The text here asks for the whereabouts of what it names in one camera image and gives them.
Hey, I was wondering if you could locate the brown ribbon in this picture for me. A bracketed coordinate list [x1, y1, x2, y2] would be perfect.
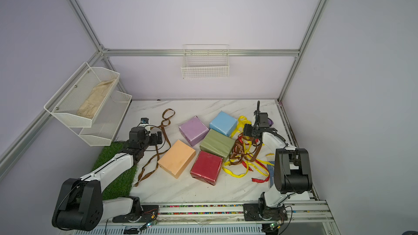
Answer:
[133, 108, 176, 187]
[228, 133, 262, 166]

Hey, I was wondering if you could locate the light blue gift box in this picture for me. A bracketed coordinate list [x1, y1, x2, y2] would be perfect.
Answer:
[210, 111, 238, 137]

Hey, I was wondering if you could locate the orange gift box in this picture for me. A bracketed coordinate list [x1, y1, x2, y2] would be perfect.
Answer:
[158, 140, 196, 179]

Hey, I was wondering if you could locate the green gift box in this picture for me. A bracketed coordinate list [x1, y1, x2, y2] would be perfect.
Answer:
[200, 129, 235, 162]

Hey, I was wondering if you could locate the purple gift box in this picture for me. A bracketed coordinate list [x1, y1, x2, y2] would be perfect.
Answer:
[179, 116, 210, 146]

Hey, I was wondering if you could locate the red gift box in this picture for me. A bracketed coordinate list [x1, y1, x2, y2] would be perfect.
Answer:
[190, 151, 223, 186]

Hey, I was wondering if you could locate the yellow ribbon of blue box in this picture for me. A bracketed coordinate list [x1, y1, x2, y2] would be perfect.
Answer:
[230, 115, 256, 148]

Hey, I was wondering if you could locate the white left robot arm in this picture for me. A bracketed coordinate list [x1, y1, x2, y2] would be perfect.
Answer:
[52, 125, 163, 231]

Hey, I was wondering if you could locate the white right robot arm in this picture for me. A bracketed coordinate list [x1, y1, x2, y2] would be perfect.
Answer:
[243, 110, 313, 227]

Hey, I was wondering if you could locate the blue dotted work glove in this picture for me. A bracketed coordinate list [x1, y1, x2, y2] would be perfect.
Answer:
[267, 165, 274, 188]

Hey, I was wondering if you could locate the green artificial grass mat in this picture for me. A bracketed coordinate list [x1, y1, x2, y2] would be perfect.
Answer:
[91, 141, 138, 201]

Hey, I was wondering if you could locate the beige cloth in shelf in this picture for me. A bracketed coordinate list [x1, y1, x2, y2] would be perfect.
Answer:
[76, 79, 115, 119]

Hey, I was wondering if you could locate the white two-tier mesh shelf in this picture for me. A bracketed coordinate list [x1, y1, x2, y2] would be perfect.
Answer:
[44, 63, 132, 146]

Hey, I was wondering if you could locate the purple trowel pink handle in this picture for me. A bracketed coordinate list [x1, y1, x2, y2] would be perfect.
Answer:
[268, 118, 274, 127]

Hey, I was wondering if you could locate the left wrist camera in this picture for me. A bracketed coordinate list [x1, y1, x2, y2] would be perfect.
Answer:
[138, 117, 149, 126]

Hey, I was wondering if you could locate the white wire wall basket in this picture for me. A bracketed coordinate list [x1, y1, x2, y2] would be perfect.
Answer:
[181, 44, 230, 79]

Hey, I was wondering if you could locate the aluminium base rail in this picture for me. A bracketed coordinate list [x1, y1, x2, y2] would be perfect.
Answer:
[89, 201, 340, 235]

